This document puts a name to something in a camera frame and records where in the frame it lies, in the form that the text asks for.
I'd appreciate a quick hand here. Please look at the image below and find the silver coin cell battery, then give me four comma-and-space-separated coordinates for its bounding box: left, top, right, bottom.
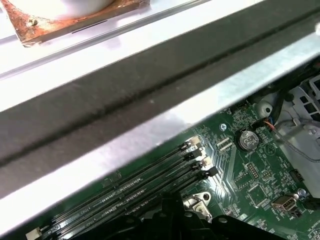
236, 128, 262, 152

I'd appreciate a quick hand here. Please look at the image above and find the green motherboard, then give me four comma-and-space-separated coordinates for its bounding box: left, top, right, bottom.
24, 99, 320, 240

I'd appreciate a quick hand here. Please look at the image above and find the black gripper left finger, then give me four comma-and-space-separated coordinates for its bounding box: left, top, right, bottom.
74, 191, 176, 240

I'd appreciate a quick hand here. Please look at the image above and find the black PC case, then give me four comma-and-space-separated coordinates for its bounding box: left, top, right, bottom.
0, 0, 320, 237

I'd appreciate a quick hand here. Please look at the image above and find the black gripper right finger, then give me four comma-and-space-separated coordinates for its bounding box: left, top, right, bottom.
173, 192, 286, 240

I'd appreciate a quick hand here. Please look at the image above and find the grey metal bracket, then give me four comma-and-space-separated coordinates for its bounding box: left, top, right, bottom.
273, 109, 320, 163

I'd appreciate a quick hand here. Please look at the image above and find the CPU socket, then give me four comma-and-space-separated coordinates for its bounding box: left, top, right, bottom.
179, 191, 213, 226

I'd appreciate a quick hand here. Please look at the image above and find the silver internal USB port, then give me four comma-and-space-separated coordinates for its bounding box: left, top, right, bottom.
271, 194, 298, 214

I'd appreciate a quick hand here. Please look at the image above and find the metal drive cage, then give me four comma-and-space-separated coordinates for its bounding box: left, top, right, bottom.
249, 72, 320, 121

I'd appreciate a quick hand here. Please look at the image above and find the brown square base plate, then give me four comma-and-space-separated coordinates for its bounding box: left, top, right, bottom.
0, 0, 154, 49

